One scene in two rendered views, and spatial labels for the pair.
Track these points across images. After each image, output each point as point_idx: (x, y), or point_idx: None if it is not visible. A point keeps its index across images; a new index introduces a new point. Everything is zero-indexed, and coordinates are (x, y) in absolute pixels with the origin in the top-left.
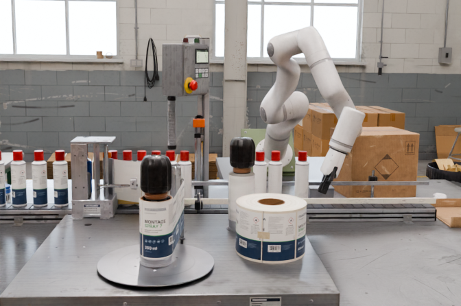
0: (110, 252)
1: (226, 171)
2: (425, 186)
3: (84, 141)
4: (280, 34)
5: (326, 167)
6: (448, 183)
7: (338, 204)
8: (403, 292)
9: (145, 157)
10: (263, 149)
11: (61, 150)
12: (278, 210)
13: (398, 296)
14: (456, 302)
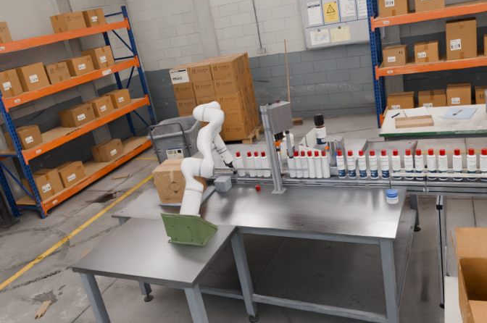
0: (335, 148)
1: (220, 240)
2: (140, 206)
3: (337, 135)
4: (217, 108)
5: (231, 156)
6: (121, 209)
7: (226, 175)
8: (259, 150)
9: (321, 114)
10: (197, 214)
11: (348, 150)
12: (284, 133)
13: (262, 149)
14: (251, 148)
